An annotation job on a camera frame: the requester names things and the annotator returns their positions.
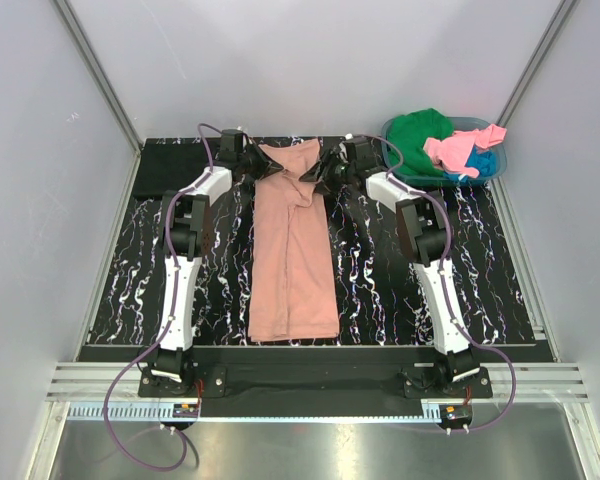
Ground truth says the dusty pink t shirt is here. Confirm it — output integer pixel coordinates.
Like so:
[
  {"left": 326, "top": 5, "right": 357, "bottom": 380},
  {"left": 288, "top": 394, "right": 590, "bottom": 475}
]
[{"left": 248, "top": 139, "right": 339, "bottom": 343}]

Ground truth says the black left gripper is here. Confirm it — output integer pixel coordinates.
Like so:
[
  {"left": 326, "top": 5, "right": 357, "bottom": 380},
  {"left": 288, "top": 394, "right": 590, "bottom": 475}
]
[{"left": 236, "top": 141, "right": 282, "bottom": 182}]

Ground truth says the orange connector box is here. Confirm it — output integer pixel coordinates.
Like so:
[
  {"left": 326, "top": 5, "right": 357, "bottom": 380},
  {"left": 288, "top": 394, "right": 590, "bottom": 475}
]
[
  {"left": 173, "top": 403, "right": 200, "bottom": 418},
  {"left": 442, "top": 405, "right": 473, "bottom": 421}
]

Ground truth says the green t shirt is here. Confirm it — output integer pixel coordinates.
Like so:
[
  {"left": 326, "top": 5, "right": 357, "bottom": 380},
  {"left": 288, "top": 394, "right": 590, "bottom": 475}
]
[{"left": 385, "top": 108, "right": 454, "bottom": 178}]

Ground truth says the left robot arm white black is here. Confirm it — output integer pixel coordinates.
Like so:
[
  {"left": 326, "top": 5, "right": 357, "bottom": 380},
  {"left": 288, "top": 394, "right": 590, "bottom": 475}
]
[{"left": 148, "top": 128, "right": 283, "bottom": 396}]

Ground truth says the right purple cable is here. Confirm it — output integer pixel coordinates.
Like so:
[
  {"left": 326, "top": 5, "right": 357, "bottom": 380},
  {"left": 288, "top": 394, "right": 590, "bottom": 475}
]
[{"left": 347, "top": 132, "right": 517, "bottom": 432}]

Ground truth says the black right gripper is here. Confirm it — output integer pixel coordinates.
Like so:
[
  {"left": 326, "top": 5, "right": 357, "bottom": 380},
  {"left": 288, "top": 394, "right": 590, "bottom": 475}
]
[{"left": 298, "top": 149, "right": 354, "bottom": 199}]

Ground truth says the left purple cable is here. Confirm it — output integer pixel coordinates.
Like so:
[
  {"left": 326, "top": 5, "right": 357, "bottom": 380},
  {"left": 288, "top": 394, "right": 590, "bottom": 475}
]
[{"left": 102, "top": 122, "right": 234, "bottom": 471}]

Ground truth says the left orange connector box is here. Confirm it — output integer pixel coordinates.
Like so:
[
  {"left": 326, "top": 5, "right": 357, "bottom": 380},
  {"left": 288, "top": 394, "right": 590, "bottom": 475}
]
[{"left": 173, "top": 403, "right": 200, "bottom": 418}]

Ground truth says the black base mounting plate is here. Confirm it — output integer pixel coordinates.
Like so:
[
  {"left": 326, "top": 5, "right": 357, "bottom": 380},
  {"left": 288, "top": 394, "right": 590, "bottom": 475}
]
[{"left": 138, "top": 346, "right": 493, "bottom": 421}]

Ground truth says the purple cable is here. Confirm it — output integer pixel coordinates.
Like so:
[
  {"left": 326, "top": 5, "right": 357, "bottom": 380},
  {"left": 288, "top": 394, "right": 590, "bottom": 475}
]
[
  {"left": 347, "top": 132, "right": 517, "bottom": 432},
  {"left": 102, "top": 122, "right": 234, "bottom": 471}
]

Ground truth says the blue t shirt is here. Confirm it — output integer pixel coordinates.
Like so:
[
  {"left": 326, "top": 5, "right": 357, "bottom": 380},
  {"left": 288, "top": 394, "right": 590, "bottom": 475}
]
[{"left": 444, "top": 147, "right": 498, "bottom": 183}]

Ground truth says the right orange connector box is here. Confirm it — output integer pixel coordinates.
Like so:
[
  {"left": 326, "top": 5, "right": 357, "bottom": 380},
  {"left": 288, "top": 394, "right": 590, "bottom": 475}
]
[{"left": 442, "top": 405, "right": 473, "bottom": 421}]

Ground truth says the bright pink t shirt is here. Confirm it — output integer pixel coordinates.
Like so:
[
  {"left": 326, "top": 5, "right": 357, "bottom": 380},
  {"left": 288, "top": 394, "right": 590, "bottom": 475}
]
[{"left": 424, "top": 124, "right": 507, "bottom": 178}]

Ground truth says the folded black t shirt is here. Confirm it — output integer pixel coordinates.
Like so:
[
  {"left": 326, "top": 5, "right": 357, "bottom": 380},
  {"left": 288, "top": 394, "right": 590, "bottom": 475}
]
[{"left": 132, "top": 138, "right": 208, "bottom": 200}]

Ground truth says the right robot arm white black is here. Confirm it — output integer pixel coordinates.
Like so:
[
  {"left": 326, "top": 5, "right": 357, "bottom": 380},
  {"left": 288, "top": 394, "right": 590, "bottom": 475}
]
[{"left": 299, "top": 136, "right": 480, "bottom": 397}]

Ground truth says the blue plastic laundry basket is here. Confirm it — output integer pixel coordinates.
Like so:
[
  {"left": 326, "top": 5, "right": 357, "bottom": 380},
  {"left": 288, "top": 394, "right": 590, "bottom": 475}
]
[{"left": 380, "top": 117, "right": 507, "bottom": 188}]

